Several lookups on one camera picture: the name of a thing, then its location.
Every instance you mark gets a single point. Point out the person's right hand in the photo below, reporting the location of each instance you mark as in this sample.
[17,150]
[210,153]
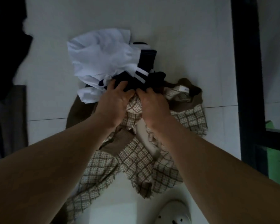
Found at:
[154,107]

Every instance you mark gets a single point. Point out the green plastic object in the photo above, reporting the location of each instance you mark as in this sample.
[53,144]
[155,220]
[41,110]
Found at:
[277,165]

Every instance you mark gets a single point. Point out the person's right forearm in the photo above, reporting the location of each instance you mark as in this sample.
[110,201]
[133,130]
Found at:
[224,179]

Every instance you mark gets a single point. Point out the beige plaid garment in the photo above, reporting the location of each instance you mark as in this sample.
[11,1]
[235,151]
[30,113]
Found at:
[140,160]

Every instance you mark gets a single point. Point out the white right clog shoe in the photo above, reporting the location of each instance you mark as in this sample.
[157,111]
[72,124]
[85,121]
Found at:
[175,213]

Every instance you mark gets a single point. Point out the dark brown garment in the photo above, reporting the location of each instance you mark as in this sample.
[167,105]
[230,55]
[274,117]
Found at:
[11,125]

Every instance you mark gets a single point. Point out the black metal frame stand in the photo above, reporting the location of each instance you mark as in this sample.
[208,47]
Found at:
[247,67]

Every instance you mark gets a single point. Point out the black garment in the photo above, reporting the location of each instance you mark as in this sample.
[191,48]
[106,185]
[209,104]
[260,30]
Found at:
[7,44]

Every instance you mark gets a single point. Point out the person's left forearm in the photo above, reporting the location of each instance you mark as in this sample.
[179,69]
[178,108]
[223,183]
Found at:
[42,174]

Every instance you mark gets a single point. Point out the person's left hand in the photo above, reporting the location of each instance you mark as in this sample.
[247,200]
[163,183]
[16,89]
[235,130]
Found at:
[114,104]

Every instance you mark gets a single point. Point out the white and navy garment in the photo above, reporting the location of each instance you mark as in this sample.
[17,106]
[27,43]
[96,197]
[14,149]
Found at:
[100,53]

